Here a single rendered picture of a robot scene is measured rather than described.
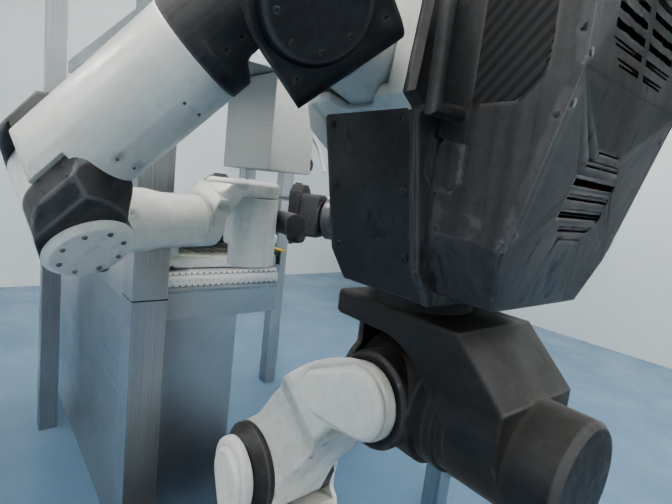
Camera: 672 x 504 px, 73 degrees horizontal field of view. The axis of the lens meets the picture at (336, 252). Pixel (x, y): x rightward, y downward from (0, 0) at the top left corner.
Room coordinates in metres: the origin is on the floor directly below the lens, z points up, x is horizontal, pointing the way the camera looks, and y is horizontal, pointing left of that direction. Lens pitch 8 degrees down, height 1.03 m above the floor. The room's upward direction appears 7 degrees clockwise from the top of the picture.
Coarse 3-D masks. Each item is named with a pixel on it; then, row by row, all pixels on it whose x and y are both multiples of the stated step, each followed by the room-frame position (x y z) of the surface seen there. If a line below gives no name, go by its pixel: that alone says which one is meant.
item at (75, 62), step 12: (132, 12) 0.79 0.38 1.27; (120, 24) 0.85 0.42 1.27; (108, 36) 0.91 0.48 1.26; (84, 48) 1.09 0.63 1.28; (96, 48) 0.99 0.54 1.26; (72, 60) 1.20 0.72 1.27; (84, 60) 1.09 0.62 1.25; (252, 60) 0.92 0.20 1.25; (264, 60) 0.93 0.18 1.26; (72, 72) 1.25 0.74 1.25; (252, 72) 1.00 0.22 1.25; (264, 72) 0.99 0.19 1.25
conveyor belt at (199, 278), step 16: (176, 272) 0.86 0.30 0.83; (192, 272) 0.88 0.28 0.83; (208, 272) 0.90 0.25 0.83; (224, 272) 0.93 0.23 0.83; (240, 272) 0.95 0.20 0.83; (256, 272) 0.97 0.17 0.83; (272, 272) 1.00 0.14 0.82; (176, 288) 0.86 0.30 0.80; (192, 288) 0.88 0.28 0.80; (208, 288) 0.90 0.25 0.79; (224, 288) 0.93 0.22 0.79; (240, 288) 0.96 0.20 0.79
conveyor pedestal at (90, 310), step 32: (64, 288) 1.81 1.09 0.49; (96, 288) 1.37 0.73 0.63; (64, 320) 1.79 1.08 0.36; (96, 320) 1.36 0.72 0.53; (192, 320) 1.01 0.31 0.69; (224, 320) 1.06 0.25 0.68; (64, 352) 1.77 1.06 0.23; (96, 352) 1.35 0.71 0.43; (192, 352) 1.01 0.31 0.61; (224, 352) 1.06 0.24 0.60; (64, 384) 1.76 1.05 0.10; (96, 384) 1.34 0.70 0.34; (192, 384) 1.02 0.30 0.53; (224, 384) 1.07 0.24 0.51; (96, 416) 1.32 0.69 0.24; (160, 416) 0.97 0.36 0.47; (192, 416) 1.02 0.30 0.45; (224, 416) 1.07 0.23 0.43; (96, 448) 1.31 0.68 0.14; (160, 448) 0.97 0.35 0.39; (192, 448) 1.02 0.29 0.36; (96, 480) 1.30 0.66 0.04; (160, 480) 0.98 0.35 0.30; (192, 480) 1.03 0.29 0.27
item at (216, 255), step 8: (184, 248) 0.96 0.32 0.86; (192, 248) 0.97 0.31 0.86; (200, 248) 0.98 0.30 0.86; (208, 248) 0.99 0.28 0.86; (216, 248) 1.01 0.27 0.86; (224, 248) 1.02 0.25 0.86; (176, 256) 0.87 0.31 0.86; (184, 256) 0.87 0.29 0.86; (192, 256) 0.89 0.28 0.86; (200, 256) 0.90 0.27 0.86; (208, 256) 0.91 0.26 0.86; (216, 256) 0.92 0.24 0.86; (224, 256) 0.93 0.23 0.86; (176, 264) 0.87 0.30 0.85; (184, 264) 0.88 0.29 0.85; (192, 264) 0.89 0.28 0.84; (200, 264) 0.90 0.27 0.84; (208, 264) 0.91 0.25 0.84; (216, 264) 0.92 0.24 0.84; (224, 264) 0.93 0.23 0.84
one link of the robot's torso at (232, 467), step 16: (224, 448) 0.67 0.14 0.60; (240, 448) 0.65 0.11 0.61; (224, 464) 0.66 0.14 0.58; (240, 464) 0.64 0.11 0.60; (336, 464) 0.73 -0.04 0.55; (224, 480) 0.65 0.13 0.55; (240, 480) 0.63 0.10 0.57; (224, 496) 0.65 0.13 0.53; (240, 496) 0.63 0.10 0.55; (304, 496) 0.73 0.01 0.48; (320, 496) 0.73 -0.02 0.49; (336, 496) 0.73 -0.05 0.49
